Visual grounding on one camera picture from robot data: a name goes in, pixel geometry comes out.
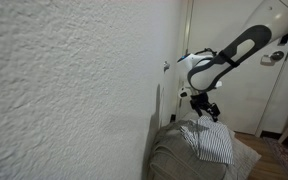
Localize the beige quilted blanket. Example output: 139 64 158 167
147 111 262 180

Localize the metal door handle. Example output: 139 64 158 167
259 49 285 65

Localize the round metal wall knob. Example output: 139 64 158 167
162 60 171 73

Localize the grey white striped garment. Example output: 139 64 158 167
179 115 235 166

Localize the white door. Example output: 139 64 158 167
177 0 288 136

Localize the door deadbolt lock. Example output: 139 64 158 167
277 32 288 47

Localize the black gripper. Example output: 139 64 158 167
189 92 221 123

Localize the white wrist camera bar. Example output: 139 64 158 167
178 86 192 100

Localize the patterned rug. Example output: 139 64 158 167
263 136 288 180

